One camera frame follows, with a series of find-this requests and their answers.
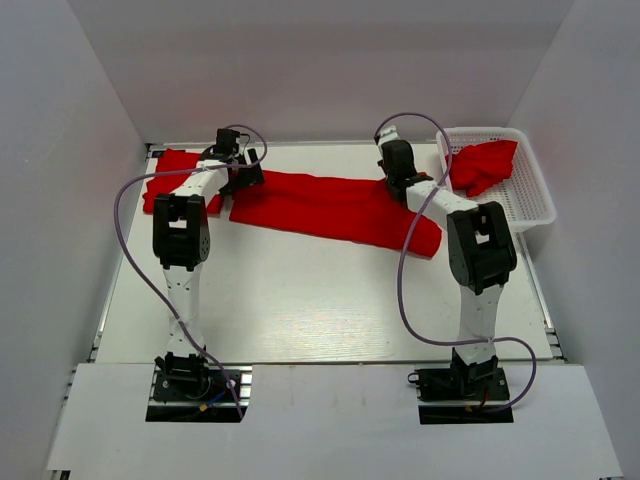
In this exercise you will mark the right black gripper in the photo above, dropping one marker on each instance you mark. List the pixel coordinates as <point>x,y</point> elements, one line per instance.
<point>382,163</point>

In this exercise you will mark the red t shirt in basket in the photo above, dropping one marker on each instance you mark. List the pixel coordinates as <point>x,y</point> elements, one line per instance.
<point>477,168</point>

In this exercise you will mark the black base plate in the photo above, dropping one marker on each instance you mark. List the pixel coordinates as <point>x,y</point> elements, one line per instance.
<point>209,398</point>
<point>442,402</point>

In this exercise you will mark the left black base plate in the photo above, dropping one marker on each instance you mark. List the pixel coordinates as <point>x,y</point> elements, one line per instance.
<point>209,398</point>

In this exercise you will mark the folded red t shirt stack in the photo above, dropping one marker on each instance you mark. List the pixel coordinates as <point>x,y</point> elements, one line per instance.
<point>174,160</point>

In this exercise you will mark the white plastic basket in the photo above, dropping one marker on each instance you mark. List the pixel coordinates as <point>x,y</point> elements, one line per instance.
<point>524,196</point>

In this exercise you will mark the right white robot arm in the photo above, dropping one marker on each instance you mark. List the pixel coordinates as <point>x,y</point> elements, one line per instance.
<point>481,257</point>

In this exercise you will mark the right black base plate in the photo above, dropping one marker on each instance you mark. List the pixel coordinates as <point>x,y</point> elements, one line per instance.
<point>442,402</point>

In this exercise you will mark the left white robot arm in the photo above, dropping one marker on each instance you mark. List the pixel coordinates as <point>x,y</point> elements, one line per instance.
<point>181,242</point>

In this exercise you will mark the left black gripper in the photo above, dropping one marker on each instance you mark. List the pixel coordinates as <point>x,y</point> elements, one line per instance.
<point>253,176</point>

